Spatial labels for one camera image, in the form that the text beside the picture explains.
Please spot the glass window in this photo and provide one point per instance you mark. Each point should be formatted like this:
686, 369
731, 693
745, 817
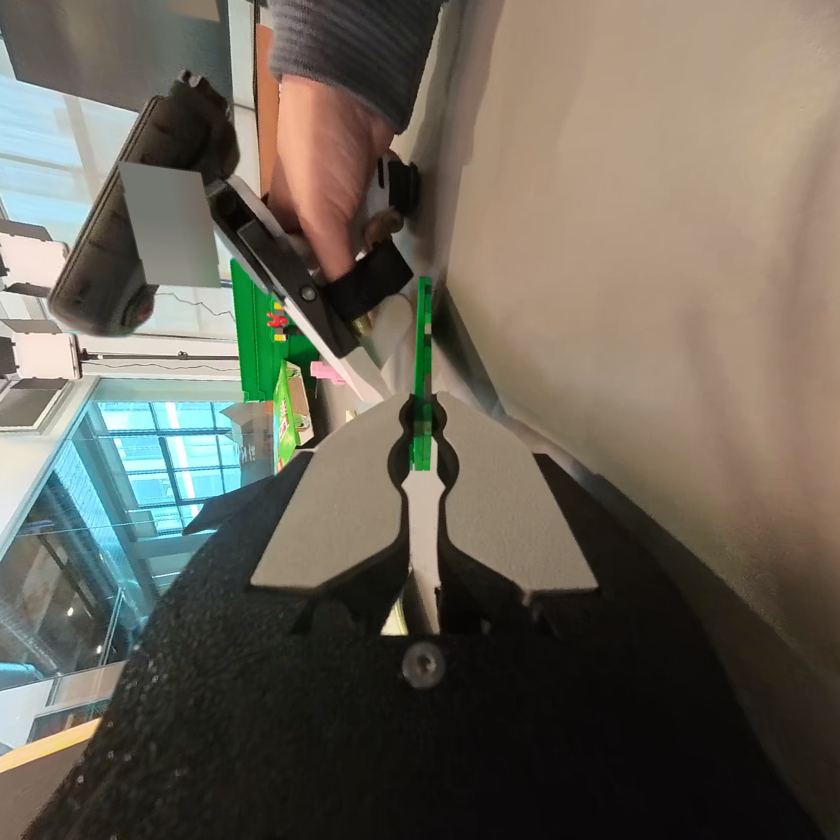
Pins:
164, 453

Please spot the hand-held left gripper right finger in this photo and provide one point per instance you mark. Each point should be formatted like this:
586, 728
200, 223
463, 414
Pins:
512, 518

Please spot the air vent grille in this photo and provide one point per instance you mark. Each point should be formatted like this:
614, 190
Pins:
26, 403

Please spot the green studded brick plate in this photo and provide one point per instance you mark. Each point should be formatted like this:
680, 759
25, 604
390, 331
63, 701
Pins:
423, 367

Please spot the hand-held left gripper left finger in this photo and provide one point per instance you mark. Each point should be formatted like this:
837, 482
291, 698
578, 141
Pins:
328, 512

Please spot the cardboard box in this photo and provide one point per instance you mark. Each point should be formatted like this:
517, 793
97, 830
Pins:
253, 439

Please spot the large green brick box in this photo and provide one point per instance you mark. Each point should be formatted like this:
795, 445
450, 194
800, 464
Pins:
253, 341

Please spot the white softbox light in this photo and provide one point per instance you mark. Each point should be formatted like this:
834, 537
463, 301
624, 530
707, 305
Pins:
46, 354
33, 262

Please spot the brown wooden board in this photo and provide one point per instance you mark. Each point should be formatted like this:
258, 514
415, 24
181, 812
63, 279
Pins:
267, 131

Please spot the pink brick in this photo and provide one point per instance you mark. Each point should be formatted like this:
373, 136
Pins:
325, 371

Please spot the green snack packet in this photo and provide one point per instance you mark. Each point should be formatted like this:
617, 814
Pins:
289, 420

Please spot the black light stand pole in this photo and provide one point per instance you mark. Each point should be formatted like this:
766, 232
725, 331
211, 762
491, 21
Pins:
157, 355

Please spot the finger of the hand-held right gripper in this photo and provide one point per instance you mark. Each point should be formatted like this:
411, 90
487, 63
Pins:
394, 328
365, 378

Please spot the dark wall screen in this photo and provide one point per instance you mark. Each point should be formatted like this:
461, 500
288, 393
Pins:
118, 39

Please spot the person's right hand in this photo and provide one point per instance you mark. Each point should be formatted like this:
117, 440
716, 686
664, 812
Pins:
328, 170

